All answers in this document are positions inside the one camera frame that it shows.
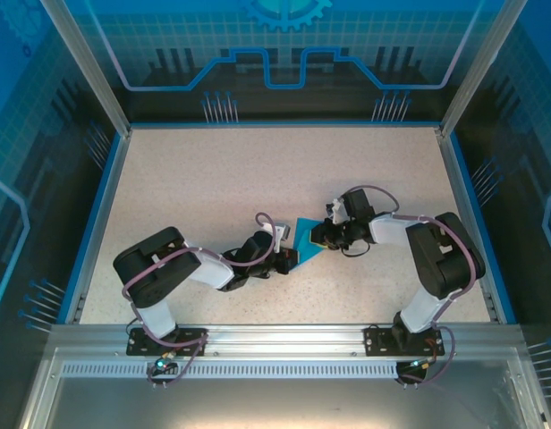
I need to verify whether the grey metal sheet panel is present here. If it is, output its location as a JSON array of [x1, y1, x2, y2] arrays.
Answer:
[[20, 346, 549, 429]]

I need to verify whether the thin black right gripper wire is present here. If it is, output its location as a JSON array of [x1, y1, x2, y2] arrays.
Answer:
[[340, 240, 371, 259]]

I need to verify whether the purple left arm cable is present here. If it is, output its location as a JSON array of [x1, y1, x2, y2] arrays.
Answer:
[[121, 212, 279, 389]]

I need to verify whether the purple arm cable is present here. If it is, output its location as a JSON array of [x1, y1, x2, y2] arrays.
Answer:
[[344, 183, 479, 385], [121, 212, 279, 389]]

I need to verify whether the aluminium mounting rail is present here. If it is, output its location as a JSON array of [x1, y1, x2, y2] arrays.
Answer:
[[47, 322, 527, 361]]

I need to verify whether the slotted grey cable duct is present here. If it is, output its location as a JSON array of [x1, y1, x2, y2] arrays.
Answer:
[[59, 361, 411, 381]]

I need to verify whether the aluminium rear table rail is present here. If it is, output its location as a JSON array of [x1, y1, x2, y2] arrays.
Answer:
[[127, 119, 443, 131]]

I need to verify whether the aluminium table rail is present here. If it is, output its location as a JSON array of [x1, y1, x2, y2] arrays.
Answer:
[[63, 129, 133, 326], [436, 127, 521, 325], [127, 119, 443, 131]]

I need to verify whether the aluminium right table rail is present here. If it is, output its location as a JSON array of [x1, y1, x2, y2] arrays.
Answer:
[[436, 127, 521, 325]]

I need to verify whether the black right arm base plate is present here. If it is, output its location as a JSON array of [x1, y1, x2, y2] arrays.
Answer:
[[362, 324, 443, 358]]

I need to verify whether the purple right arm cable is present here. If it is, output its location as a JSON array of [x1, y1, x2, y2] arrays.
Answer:
[[344, 183, 479, 385]]

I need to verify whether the left cable connector with light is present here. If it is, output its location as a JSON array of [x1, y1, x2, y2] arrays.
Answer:
[[148, 352, 178, 379]]

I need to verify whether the cable connector with light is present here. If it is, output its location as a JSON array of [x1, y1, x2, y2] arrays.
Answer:
[[398, 357, 437, 385], [148, 352, 178, 379]]

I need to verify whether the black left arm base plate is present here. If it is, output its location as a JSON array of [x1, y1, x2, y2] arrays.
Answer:
[[125, 326, 209, 358]]

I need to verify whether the right cable connector with light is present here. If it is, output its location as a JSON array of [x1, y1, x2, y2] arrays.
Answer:
[[398, 357, 437, 385]]

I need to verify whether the aluminium left table rail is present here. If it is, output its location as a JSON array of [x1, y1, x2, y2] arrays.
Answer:
[[63, 129, 133, 326]]

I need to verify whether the aluminium right frame post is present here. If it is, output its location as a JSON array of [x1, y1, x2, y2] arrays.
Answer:
[[437, 0, 530, 139]]

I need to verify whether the aluminium frame post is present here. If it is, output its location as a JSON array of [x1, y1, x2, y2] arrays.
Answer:
[[38, 0, 134, 138], [437, 0, 530, 139]]

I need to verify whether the aluminium left frame post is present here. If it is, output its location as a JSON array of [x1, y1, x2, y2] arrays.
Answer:
[[38, 0, 134, 138]]

